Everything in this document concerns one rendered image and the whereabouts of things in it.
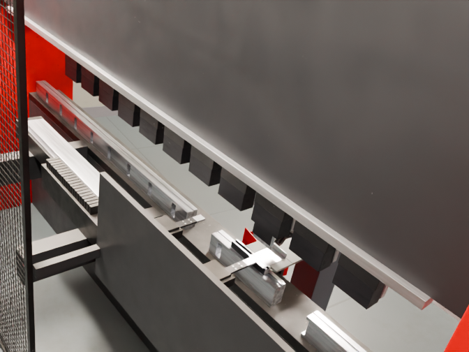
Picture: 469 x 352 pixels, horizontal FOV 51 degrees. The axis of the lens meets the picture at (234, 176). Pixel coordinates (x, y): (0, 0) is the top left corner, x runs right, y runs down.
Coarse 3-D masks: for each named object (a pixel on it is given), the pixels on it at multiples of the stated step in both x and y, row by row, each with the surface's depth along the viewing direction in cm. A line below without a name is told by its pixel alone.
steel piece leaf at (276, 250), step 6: (276, 246) 202; (258, 252) 199; (264, 252) 200; (270, 252) 200; (276, 252) 201; (282, 252) 200; (258, 258) 196; (264, 258) 196; (270, 258) 197; (276, 258) 198; (282, 258) 198; (264, 264) 193; (270, 264) 194
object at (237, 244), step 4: (236, 240) 204; (232, 244) 203; (236, 244) 202; (240, 244) 203; (232, 248) 204; (236, 248) 202; (240, 248) 200; (244, 248) 201; (240, 252) 200; (244, 252) 198; (248, 252) 200; (244, 256) 199; (248, 256) 197; (256, 264) 194; (256, 268) 195; (260, 268) 193; (264, 268) 191; (268, 268) 193; (264, 272) 192; (268, 272) 194
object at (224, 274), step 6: (246, 258) 194; (252, 258) 194; (204, 264) 182; (210, 264) 183; (216, 264) 183; (234, 264) 190; (240, 264) 190; (246, 264) 191; (252, 264) 192; (210, 270) 180; (216, 270) 180; (222, 270) 181; (228, 270) 186; (234, 270) 186; (216, 276) 177; (222, 276) 178; (228, 276) 179; (222, 282) 177; (228, 282) 179
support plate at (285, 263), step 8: (288, 240) 210; (248, 248) 201; (256, 248) 202; (264, 248) 203; (280, 248) 204; (288, 248) 205; (288, 256) 200; (296, 256) 201; (272, 264) 194; (280, 264) 195; (288, 264) 196
